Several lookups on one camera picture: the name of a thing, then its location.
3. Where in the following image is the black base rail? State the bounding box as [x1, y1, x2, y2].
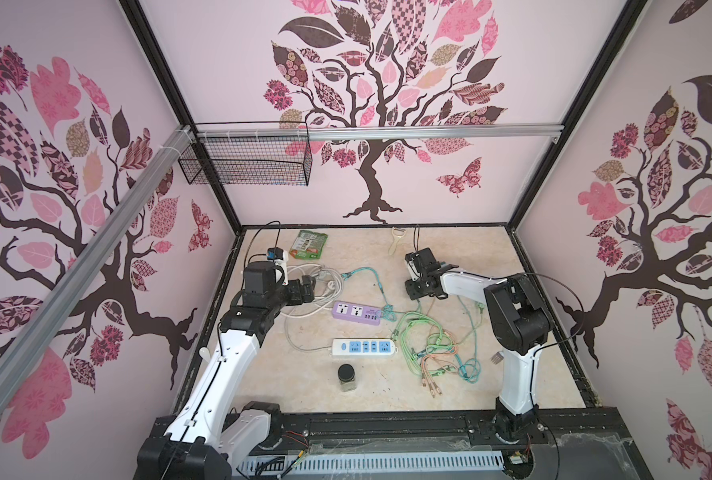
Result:
[251, 404, 629, 451]

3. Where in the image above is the aluminium rail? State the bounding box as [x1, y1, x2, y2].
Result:
[0, 125, 193, 415]
[197, 123, 564, 141]

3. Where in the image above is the rear aluminium rail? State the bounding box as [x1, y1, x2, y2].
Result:
[197, 123, 564, 141]

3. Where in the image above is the pink charging cable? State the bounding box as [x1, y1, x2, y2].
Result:
[414, 293, 459, 398]

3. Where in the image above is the purple power strip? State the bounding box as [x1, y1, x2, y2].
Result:
[331, 301, 382, 326]

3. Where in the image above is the white blue power strip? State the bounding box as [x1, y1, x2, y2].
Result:
[331, 338, 397, 357]

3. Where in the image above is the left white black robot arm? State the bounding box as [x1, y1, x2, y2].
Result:
[135, 259, 316, 479]

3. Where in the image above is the white coiled power cord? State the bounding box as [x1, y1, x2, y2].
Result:
[281, 263, 345, 353]

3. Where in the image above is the beige vegetable peeler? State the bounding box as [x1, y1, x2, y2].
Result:
[388, 227, 407, 255]

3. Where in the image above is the aqua charging cable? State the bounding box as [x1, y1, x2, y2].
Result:
[448, 293, 487, 384]

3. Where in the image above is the black lid glass jar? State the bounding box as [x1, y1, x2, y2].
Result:
[337, 363, 356, 392]

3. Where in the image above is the light green charging cable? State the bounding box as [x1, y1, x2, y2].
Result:
[390, 293, 460, 379]

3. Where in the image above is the left aluminium rail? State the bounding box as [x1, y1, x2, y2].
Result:
[0, 125, 193, 415]

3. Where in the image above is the black wire basket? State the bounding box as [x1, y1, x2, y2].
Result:
[178, 120, 313, 186]

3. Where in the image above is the green snack packet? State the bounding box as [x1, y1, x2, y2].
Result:
[290, 230, 328, 260]

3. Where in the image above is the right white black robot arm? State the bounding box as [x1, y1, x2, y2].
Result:
[404, 248, 551, 444]

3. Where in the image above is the white slotted cable duct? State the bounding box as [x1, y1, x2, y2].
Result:
[239, 451, 505, 479]

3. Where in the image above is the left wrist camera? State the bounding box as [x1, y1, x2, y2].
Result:
[267, 247, 289, 286]

